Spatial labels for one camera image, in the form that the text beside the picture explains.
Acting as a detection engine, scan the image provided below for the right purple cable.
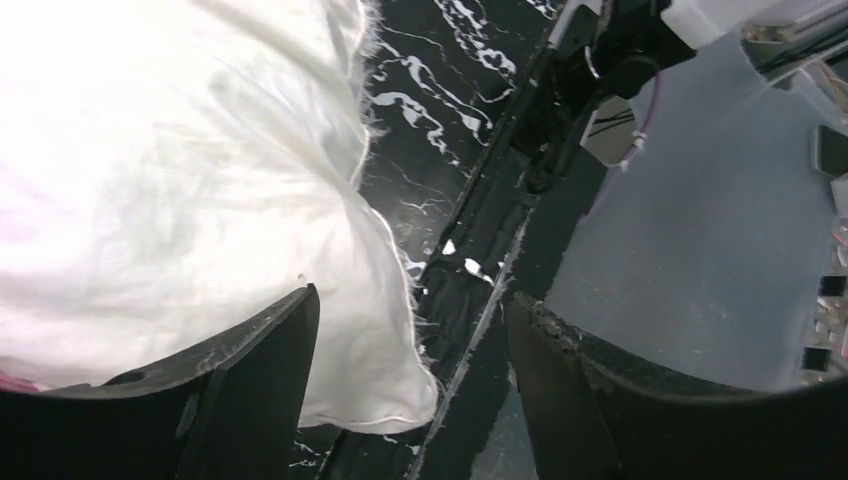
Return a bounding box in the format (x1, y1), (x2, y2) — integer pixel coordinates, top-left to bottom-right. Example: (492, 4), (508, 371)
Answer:
(586, 69), (665, 213)

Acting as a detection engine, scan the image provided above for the white pillow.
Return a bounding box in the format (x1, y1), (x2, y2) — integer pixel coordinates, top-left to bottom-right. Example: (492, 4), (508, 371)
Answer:
(1, 1), (439, 434)

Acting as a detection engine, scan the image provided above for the pink pillowcase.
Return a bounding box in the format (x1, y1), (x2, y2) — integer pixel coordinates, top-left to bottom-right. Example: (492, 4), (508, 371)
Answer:
(0, 371), (39, 393)

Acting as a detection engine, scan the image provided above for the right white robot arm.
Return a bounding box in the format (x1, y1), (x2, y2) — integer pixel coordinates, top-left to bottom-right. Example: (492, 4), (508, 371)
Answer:
(660, 0), (796, 50)

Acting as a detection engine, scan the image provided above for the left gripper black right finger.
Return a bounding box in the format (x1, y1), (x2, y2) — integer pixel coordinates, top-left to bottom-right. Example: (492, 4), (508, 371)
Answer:
(506, 293), (847, 479)

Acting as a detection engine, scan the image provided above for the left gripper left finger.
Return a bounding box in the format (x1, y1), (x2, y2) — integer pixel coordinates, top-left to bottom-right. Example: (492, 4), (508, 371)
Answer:
(1, 286), (320, 480)

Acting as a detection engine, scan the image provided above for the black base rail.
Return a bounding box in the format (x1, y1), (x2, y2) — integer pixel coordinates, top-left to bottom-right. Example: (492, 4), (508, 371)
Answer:
(317, 0), (677, 480)

